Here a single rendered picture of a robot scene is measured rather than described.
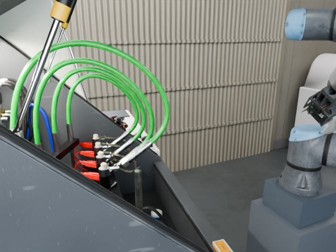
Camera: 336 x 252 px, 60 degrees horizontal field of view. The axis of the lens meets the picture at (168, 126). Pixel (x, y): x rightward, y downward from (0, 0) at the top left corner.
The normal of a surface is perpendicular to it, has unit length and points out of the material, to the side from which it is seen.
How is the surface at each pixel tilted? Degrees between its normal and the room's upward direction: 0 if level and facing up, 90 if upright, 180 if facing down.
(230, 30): 90
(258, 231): 90
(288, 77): 90
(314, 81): 80
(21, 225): 90
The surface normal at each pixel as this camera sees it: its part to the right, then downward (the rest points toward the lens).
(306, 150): -0.58, 0.25
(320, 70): -0.86, -0.04
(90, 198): 0.31, 0.29
